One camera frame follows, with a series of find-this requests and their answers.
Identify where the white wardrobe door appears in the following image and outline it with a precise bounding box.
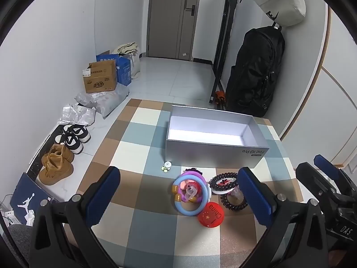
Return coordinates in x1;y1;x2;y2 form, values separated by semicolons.
279;2;357;171

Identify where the tan suede boot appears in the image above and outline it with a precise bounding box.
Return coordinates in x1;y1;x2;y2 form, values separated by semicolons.
38;152;74;185
49;143;75;164

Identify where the navy shoe box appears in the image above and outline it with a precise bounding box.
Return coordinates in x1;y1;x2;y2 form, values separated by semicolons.
9;172;61;227

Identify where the white plastic bag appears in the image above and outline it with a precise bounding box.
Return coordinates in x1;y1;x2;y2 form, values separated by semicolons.
129;51;142;79

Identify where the blue cardboard box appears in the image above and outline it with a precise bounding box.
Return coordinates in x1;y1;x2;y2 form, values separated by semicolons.
96;50;132;87

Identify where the black backpack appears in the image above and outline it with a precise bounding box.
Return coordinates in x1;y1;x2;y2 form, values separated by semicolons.
224;26;286;118

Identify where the cream duffel bag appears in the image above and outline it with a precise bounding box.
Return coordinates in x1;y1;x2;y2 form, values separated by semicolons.
245;0;307;28

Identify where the grey fabric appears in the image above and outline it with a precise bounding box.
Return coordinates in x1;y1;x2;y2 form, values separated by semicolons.
7;224;34;268

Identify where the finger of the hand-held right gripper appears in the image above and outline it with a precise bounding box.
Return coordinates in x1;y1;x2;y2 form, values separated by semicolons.
313;154;355;197
296;162;344;222

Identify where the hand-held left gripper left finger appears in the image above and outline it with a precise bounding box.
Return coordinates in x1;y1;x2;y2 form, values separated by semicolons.
29;166;121;268

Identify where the black bead bracelet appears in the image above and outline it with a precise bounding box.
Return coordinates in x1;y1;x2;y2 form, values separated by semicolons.
209;173;241;195

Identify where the black white sneaker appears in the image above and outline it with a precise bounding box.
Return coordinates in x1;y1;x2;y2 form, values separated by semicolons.
55;132;84;155
62;124;91;144

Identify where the black coil hair tie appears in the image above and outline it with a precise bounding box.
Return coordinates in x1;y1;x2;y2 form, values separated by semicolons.
220;189;248;210

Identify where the brown cardboard box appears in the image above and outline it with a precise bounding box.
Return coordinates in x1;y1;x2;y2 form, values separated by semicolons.
82;60;118;94

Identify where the red round badge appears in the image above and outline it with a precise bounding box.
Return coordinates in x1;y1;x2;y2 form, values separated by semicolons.
197;201;225;227

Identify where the blue ring bracelet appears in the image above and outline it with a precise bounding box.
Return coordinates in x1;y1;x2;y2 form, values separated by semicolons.
171;177;215;217

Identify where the cream tote bag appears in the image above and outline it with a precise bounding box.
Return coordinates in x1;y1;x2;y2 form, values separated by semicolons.
112;42;139;57

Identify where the checkered floor mat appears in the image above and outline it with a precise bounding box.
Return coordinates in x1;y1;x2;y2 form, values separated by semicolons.
67;98;309;266

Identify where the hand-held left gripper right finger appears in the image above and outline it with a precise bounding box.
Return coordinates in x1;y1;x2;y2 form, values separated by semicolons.
237;167;330;268

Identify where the purple hair ring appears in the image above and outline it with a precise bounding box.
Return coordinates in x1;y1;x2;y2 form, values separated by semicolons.
181;168;208;203

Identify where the red hair clip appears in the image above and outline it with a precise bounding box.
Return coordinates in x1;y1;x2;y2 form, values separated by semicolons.
185;181;202;199

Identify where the grey cardboard box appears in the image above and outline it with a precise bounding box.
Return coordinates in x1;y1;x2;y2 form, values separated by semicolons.
165;105;270;169

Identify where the pink hair clip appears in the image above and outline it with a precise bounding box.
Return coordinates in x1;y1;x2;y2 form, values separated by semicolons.
179;181;191;199

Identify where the silver plastic parcel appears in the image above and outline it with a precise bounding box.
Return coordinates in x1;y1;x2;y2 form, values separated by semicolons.
58;104;97;126

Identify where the grey plastic parcel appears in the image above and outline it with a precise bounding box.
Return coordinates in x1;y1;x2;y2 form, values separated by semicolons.
74;84;130;118

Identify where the grey door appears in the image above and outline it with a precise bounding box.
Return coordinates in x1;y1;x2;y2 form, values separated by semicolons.
147;0;202;61

